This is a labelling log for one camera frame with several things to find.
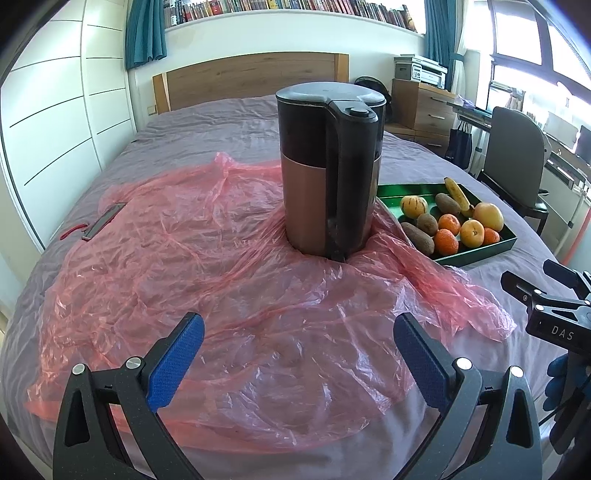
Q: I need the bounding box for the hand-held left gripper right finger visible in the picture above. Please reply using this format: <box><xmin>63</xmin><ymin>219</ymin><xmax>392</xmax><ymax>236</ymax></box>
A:
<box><xmin>393</xmin><ymin>313</ymin><xmax>543</xmax><ymax>480</ymax></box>

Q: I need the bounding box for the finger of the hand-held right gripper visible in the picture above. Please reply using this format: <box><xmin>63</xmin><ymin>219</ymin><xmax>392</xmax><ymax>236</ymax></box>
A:
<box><xmin>543</xmin><ymin>260</ymin><xmax>591</xmax><ymax>301</ymax></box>
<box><xmin>501</xmin><ymin>271</ymin><xmax>548</xmax><ymax>308</ymax></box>

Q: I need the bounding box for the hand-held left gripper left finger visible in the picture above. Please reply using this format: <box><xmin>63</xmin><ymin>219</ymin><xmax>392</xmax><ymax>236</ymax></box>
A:
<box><xmin>53</xmin><ymin>312</ymin><xmax>205</xmax><ymax>480</ymax></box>

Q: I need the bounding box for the yellow apple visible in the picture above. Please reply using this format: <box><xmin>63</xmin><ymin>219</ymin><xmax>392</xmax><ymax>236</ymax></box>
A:
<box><xmin>472</xmin><ymin>202</ymin><xmax>505</xmax><ymax>232</ymax></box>

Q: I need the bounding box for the yellow banana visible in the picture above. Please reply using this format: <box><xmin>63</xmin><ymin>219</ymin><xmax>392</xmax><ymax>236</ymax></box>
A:
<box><xmin>444</xmin><ymin>177</ymin><xmax>476</xmax><ymax>217</ymax></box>

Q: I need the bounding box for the striped pepino melon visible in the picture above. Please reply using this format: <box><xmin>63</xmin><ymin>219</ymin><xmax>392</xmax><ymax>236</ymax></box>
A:
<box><xmin>400</xmin><ymin>195</ymin><xmax>428</xmax><ymax>217</ymax></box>

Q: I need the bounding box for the green metal tray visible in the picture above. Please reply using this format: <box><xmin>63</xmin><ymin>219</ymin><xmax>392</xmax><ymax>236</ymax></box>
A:
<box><xmin>376</xmin><ymin>182</ymin><xmax>518</xmax><ymax>267</ymax></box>

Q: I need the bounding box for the person's right hand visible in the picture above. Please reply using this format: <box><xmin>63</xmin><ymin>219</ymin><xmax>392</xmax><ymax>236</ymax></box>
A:
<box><xmin>544</xmin><ymin>353</ymin><xmax>573</xmax><ymax>412</ymax></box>

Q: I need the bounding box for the pink plastic sheet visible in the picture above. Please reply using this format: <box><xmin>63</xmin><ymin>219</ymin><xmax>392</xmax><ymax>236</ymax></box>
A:
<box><xmin>25</xmin><ymin>152</ymin><xmax>517</xmax><ymax>450</ymax></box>

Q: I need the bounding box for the grey chair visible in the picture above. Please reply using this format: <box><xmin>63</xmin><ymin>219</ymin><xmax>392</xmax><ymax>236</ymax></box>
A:
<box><xmin>475</xmin><ymin>106</ymin><xmax>550</xmax><ymax>227</ymax></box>

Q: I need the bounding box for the dark tote bag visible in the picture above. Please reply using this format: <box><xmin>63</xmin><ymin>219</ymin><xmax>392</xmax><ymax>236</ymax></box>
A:
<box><xmin>445</xmin><ymin>121</ymin><xmax>474</xmax><ymax>169</ymax></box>

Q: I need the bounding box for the glass top desk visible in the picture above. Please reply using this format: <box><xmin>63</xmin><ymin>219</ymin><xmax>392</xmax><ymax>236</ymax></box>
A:
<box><xmin>448</xmin><ymin>97</ymin><xmax>591</xmax><ymax>199</ymax></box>

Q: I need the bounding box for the black and steel electric kettle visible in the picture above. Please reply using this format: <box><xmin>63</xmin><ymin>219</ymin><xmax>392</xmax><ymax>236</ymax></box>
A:
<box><xmin>276</xmin><ymin>82</ymin><xmax>387</xmax><ymax>261</ymax></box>

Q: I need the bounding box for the wooden dresser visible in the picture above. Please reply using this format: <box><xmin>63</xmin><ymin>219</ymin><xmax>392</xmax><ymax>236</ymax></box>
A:
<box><xmin>385</xmin><ymin>78</ymin><xmax>458</xmax><ymax>158</ymax></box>

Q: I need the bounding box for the bed with purple sheet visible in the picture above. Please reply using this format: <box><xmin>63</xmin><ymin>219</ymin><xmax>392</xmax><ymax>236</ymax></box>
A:
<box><xmin>0</xmin><ymin>53</ymin><xmax>568</xmax><ymax>480</ymax></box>

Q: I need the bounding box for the white printer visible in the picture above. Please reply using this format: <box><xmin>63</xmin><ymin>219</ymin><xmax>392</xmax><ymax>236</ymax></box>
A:
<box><xmin>411</xmin><ymin>55</ymin><xmax>448</xmax><ymax>88</ymax></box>

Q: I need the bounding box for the large window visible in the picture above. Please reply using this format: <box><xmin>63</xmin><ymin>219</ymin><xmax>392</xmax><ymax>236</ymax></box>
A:
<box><xmin>485</xmin><ymin>0</ymin><xmax>591</xmax><ymax>116</ymax></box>

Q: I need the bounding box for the black backpack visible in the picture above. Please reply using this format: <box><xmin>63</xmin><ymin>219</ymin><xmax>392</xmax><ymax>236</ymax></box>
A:
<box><xmin>355</xmin><ymin>76</ymin><xmax>393</xmax><ymax>124</ymax></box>

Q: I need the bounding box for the teal curtain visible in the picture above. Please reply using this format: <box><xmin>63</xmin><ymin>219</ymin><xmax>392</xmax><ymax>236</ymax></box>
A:
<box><xmin>126</xmin><ymin>0</ymin><xmax>168</xmax><ymax>70</ymax></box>
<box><xmin>424</xmin><ymin>0</ymin><xmax>469</xmax><ymax>90</ymax></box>

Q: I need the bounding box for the white wardrobe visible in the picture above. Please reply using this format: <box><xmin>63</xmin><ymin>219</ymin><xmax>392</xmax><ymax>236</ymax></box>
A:
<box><xmin>0</xmin><ymin>0</ymin><xmax>137</xmax><ymax>252</ymax></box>

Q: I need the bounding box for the row of books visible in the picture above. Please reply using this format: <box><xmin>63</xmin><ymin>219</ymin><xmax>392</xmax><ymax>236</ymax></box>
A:
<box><xmin>164</xmin><ymin>0</ymin><xmax>419</xmax><ymax>33</ymax></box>

